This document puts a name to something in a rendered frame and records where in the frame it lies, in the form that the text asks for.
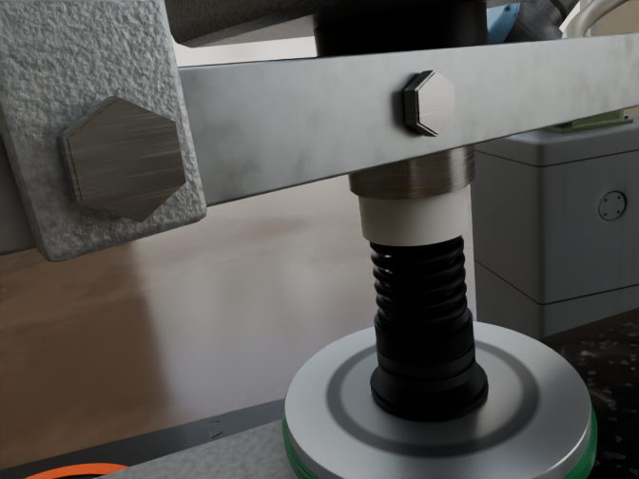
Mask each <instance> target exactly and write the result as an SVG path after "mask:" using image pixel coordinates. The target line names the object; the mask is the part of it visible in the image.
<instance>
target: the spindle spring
mask: <svg viewBox="0 0 639 479"><path fill-rule="evenodd" d="M461 236H462V235H460V236H459V237H456V238H454V239H449V240H445V241H442V242H438V243H433V244H427V245H419V246H389V245H382V244H376V243H373V242H371V241H370V247H371V248H372V249H373V250H374V251H373V253H372V255H371V260H372V262H373V263H374V264H375V265H374V267H373V276H374V277H375V278H376V280H375V283H374V286H375V289H376V291H377V296H376V303H377V305H378V310H377V312H378V318H379V320H380V321H381V322H382V323H384V324H385V325H387V326H389V327H392V328H395V329H400V330H404V331H425V330H432V329H435V328H439V327H442V326H445V325H447V324H449V323H451V322H453V321H455V320H457V319H458V318H459V317H461V316H462V315H463V314H464V312H465V311H466V309H467V305H468V300H467V296H466V295H465V294H466V292H467V285H466V283H465V281H464V280H465V277H466V270H465V267H464V266H463V265H464V263H465V260H466V259H465V256H464V253H463V252H462V251H463V250H464V239H463V238H462V237H461ZM441 249H443V250H444V251H441V252H439V253H436V254H432V255H430V256H425V257H420V258H412V259H393V258H391V256H397V257H402V256H416V255H422V254H428V253H432V252H435V251H438V250H441ZM385 256H388V257H385ZM443 264H445V266H442V267H440V268H438V269H435V270H433V271H428V272H424V273H417V274H396V273H393V271H395V272H414V271H422V270H427V269H432V268H435V267H438V266H441V265H443ZM385 270H388V271H385ZM443 280H446V281H444V282H442V283H439V284H437V285H433V286H430V287H424V288H417V289H398V288H394V286H397V287H416V286H423V285H429V284H434V283H438V282H440V281H443ZM446 295H447V296H446ZM443 296H446V297H443ZM438 297H442V298H440V299H437V300H433V301H429V302H424V303H399V302H396V301H407V302H414V301H424V300H430V299H434V298H438ZM446 310H448V311H446ZM444 311H446V312H444ZM441 312H444V313H441ZM437 313H441V314H439V315H436V316H428V315H433V314H437ZM393 315H396V316H393ZM398 316H428V317H421V318H405V317H398Z"/></svg>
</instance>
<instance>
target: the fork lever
mask: <svg viewBox="0 0 639 479"><path fill-rule="evenodd" d="M178 70H179V75H180V80H181V84H182V89H183V94H184V102H185V107H186V112H187V116H188V121H189V125H190V130H191V135H192V140H193V144H194V149H195V153H196V158H197V163H198V167H199V172H200V177H201V182H202V186H203V194H204V199H205V204H206V207H210V206H215V205H219V204H223V203H227V202H232V201H238V200H242V199H247V198H251V197H255V196H259V195H263V194H267V193H271V192H275V191H280V190H283V189H287V188H291V187H296V186H300V185H304V184H308V183H312V182H319V181H323V180H328V179H332V178H335V177H339V176H344V175H348V174H352V173H356V172H360V171H364V170H368V169H372V168H377V167H381V166H384V165H388V164H393V163H400V162H404V161H409V160H412V159H416V158H420V157H425V156H429V155H433V154H436V153H440V152H445V151H449V150H453V149H457V148H461V147H465V146H469V145H473V144H481V143H485V142H488V141H493V140H497V139H501V138H505V137H510V136H513V135H517V134H521V133H526V132H530V131H534V130H537V129H542V128H546V127H550V126H554V125H561V124H565V123H569V122H574V121H578V120H582V119H586V118H590V117H594V116H598V115H602V114H607V113H611V112H614V111H618V110H623V109H627V108H631V107H635V106H639V33H627V34H613V35H601V36H588V37H574V38H562V39H549V40H535V41H523V42H510V43H496V44H484V45H470V46H457V47H445V48H419V49H406V50H393V51H380V52H367V53H354V54H341V55H328V56H315V57H301V58H289V59H276V60H262V61H250V62H237V63H224V64H211V65H197V66H185V67H178ZM56 138H57V142H58V145H59V149H60V153H61V157H62V162H63V166H64V169H65V173H66V177H67V181H68V189H69V193H70V196H71V200H72V201H73V202H75V203H77V204H80V205H83V206H86V207H89V208H93V209H96V210H100V211H103V212H106V213H109V214H112V215H115V216H119V217H122V218H125V219H129V220H135V221H137V222H140V223H142V222H143V221H144V220H145V219H146V218H147V217H149V216H150V215H151V214H152V213H153V212H154V211H155V210H156V209H157V208H158V207H160V206H161V205H162V204H163V203H164V202H165V201H166V200H167V199H168V198H170V197H171V196H172V195H173V194H174V193H175V192H176V191H177V190H178V189H180V188H181V187H182V186H183V185H184V184H185V183H186V181H185V175H184V165H183V160H182V154H181V149H180V144H179V138H178V132H177V127H176V122H174V121H171V120H169V119H167V118H166V117H163V116H161V115H159V114H156V113H154V112H152V111H150V110H147V109H145V108H143V107H140V106H138V105H135V104H133V103H131V102H129V101H127V100H124V99H122V98H120V97H117V96H109V97H106V98H105V99H104V100H103V101H102V102H101V103H100V104H98V105H97V106H95V107H94V108H93V109H91V110H90V111H89V112H88V113H86V114H85V115H84V116H83V117H81V118H80V119H79V120H77V121H76V122H75V123H74V124H72V125H71V126H69V127H68V128H67V129H66V130H64V131H63V132H62V133H61V134H59V135H58V136H57V137H56ZM33 248H36V245H35V242H34V239H33V236H32V233H31V230H30V227H29V222H28V218H27V215H26V212H25V209H24V206H23V203H22V200H21V197H20V194H19V191H18V187H17V184H16V181H15V178H14V176H13V173H12V169H11V166H10V161H9V158H8V154H7V151H6V148H5V146H4V143H3V139H2V136H1V133H0V257H1V256H4V255H8V254H12V253H17V252H21V251H25V250H29V249H33Z"/></svg>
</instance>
